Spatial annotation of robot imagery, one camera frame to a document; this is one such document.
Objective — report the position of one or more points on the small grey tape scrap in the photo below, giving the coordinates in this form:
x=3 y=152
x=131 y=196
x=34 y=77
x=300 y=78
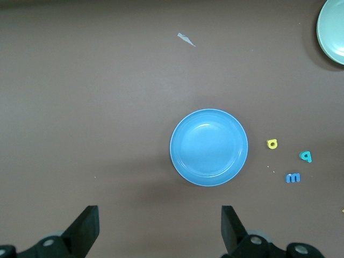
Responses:
x=184 y=37

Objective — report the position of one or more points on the brown paper table cover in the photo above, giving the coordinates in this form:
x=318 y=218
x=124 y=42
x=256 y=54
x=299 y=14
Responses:
x=80 y=94

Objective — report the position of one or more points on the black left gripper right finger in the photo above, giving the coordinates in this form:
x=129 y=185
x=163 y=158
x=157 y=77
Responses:
x=231 y=231

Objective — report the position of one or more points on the blue foam letter m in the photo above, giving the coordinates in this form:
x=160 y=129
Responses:
x=293 y=175

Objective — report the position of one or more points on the yellow foam letter a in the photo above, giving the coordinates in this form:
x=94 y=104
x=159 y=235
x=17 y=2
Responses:
x=269 y=141

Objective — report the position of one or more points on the pale green round plate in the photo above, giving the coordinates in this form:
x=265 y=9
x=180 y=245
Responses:
x=333 y=32

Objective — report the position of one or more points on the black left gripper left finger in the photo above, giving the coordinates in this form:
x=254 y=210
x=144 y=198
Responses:
x=83 y=231

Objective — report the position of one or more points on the blue round plate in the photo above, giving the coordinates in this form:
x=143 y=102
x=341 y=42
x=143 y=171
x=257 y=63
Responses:
x=208 y=147

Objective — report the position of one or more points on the teal foam letter p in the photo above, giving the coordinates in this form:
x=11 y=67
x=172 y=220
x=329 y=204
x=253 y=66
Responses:
x=309 y=158

